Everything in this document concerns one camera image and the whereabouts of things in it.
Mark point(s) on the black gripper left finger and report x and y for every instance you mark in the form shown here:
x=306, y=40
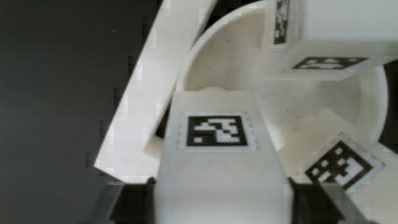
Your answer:
x=128, y=208

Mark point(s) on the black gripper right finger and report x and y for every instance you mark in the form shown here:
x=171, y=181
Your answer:
x=315, y=207

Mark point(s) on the white round stool seat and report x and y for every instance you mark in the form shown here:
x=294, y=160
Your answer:
x=224, y=68

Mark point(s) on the white stool leg with tag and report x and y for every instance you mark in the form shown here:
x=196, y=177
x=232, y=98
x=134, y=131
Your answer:
x=329, y=38

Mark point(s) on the white front barrier rail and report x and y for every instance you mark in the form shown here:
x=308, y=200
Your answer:
x=128, y=157

